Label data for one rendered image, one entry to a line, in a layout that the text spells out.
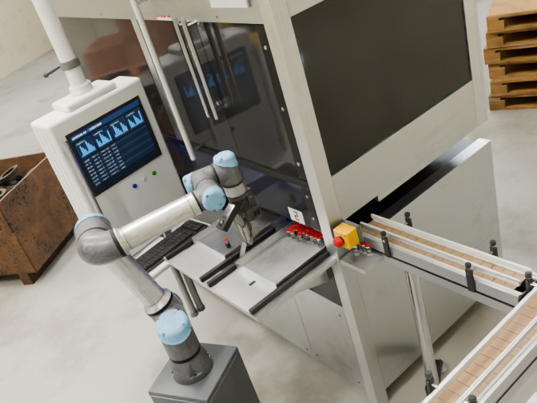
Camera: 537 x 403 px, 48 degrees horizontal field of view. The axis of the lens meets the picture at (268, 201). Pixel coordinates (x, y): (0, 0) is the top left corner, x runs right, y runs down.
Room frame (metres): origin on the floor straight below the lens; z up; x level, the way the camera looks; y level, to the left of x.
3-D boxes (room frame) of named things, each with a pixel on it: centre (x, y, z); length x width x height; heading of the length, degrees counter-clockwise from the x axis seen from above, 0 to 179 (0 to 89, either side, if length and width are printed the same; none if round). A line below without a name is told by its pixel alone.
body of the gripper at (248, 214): (1.86, 0.09, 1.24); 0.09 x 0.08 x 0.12; 121
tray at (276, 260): (2.00, -0.01, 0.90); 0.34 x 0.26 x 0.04; 121
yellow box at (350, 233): (1.85, -0.24, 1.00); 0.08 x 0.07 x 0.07; 120
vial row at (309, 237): (2.06, -0.10, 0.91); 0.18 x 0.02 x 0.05; 31
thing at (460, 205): (3.02, -0.09, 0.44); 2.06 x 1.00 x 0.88; 30
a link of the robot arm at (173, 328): (1.66, 0.44, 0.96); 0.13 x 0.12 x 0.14; 12
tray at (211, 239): (2.30, 0.16, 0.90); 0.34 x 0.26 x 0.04; 120
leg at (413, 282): (1.80, -0.43, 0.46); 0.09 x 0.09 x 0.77; 30
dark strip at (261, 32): (1.96, -0.15, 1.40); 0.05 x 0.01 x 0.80; 30
